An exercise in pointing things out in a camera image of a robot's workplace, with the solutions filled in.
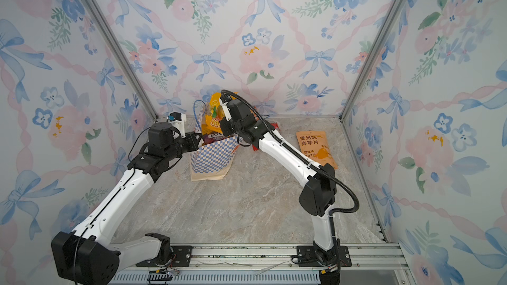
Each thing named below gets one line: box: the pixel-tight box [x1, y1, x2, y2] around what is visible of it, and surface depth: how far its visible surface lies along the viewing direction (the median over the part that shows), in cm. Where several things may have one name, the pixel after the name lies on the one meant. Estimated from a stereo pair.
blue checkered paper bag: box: [190, 135, 239, 182], surface depth 83 cm
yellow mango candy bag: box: [202, 92, 225, 135], surface depth 83 cm
